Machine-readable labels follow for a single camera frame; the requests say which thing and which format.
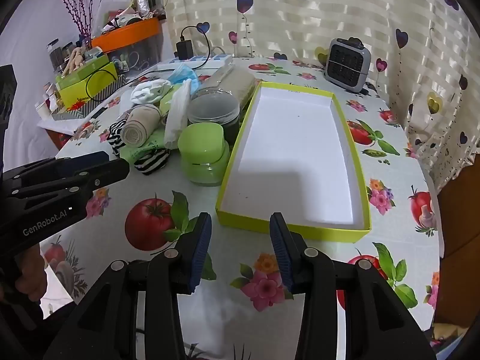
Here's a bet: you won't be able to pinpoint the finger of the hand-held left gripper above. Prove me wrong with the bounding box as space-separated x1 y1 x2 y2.
3 151 110 185
3 158 131 215

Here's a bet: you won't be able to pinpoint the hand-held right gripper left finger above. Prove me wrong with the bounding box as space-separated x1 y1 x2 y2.
43 212 213 360

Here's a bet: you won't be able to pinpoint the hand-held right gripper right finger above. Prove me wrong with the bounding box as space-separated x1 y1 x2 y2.
269 212 438 360

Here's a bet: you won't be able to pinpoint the light green cloth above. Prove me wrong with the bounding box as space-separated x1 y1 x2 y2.
119 135 180 166

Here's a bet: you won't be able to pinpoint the beige bandage roll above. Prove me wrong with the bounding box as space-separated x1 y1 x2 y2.
120 104 163 149

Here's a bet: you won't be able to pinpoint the white knit gloves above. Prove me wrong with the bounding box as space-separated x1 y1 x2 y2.
130 79 173 106

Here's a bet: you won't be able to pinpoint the yellow-green cardboard box tray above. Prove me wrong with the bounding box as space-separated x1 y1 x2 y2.
215 80 373 243

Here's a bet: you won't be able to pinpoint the person's left hand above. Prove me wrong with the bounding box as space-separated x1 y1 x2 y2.
12 248 48 303

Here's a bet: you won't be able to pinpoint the chevron patterned box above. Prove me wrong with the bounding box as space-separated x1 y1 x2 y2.
50 74 127 119

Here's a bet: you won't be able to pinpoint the small white bottle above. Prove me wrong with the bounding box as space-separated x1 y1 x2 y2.
35 99 51 121

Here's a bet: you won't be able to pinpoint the dark green box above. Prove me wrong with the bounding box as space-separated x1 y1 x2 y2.
55 59 110 83

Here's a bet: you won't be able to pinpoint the green lidded jar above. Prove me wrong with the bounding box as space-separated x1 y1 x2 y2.
177 124 230 187

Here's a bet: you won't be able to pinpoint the beige wooden bead figure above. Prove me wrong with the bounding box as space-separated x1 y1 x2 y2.
62 47 88 76

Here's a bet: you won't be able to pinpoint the clear jar dark contents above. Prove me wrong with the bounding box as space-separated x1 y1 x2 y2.
187 87 241 147

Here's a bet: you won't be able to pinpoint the blue face mask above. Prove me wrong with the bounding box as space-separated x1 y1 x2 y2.
167 64 201 94

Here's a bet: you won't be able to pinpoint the orange lid storage bin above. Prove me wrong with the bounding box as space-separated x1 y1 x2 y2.
91 17 164 69

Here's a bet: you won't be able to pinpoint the vegetable print tablecloth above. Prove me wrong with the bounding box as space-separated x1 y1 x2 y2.
37 54 445 360

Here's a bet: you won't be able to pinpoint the black charger adapter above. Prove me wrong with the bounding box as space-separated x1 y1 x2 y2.
176 37 194 61

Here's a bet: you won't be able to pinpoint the pile of packets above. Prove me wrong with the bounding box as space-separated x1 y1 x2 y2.
101 5 166 31

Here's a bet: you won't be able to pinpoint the purple flower branches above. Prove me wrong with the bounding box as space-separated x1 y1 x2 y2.
54 0 102 42

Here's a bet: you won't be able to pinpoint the white power strip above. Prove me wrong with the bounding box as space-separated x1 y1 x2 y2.
167 54 234 69

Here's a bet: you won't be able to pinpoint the large clear plastic jar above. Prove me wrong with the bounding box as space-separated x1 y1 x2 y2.
202 65 263 111

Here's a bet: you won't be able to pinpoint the silver foil bag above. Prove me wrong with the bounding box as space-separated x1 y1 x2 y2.
133 0 160 17

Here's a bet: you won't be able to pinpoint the wooden cabinet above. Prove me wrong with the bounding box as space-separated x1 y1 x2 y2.
437 159 480 331

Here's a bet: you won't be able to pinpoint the small grey fan heater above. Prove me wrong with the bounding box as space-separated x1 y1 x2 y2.
323 37 372 94

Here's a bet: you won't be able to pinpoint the striped heart print curtain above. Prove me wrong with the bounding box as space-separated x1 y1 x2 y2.
161 0 480 192

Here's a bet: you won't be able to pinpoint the long black cable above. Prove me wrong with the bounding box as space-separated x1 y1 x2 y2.
85 65 177 103

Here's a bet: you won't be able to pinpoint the black charger cable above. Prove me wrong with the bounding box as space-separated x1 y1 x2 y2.
179 25 211 70

